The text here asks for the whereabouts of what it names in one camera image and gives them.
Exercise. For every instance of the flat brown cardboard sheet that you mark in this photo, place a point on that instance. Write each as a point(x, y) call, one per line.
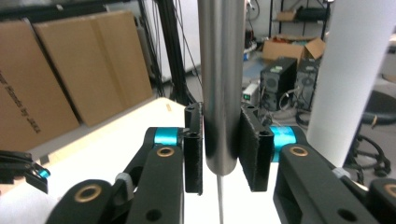
point(99, 62)
point(28, 93)

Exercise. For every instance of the small open cardboard box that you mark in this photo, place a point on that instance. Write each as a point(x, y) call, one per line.
point(283, 49)

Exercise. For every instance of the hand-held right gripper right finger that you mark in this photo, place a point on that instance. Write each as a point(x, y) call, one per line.
point(253, 149)

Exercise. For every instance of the white utensil rack stand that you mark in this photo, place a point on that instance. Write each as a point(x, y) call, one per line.
point(345, 77)

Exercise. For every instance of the tan tape piece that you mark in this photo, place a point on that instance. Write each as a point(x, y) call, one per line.
point(168, 107)

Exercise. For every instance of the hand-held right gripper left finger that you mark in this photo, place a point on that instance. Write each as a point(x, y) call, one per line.
point(193, 149)

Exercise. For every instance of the metal spatula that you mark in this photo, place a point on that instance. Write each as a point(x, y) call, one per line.
point(221, 77)

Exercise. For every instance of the white grid mat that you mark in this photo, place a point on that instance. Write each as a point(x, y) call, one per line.
point(102, 161)

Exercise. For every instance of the black metal shelf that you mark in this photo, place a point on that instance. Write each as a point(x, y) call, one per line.
point(311, 14)

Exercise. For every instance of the small white device green light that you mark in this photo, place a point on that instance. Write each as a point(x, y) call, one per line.
point(250, 93)

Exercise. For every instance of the black computer tower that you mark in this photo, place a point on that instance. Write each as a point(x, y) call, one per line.
point(306, 84)
point(278, 84)

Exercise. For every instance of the black metal frame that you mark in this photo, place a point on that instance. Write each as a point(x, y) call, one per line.
point(172, 46)

